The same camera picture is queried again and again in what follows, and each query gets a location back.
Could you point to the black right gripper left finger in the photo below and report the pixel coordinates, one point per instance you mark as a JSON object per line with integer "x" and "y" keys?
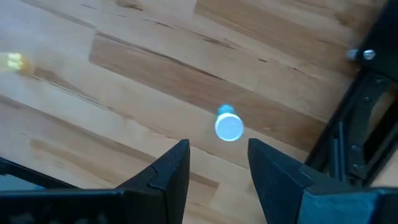
{"x": 158, "y": 193}

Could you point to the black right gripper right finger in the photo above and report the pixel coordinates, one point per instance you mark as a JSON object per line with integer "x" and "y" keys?
{"x": 280, "y": 186}

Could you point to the yellow medicine bottle white cap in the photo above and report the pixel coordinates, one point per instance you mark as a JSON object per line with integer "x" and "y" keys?
{"x": 14, "y": 62}

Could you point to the black aluminium table frame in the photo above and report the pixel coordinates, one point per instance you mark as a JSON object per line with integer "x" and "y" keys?
{"x": 360, "y": 124}

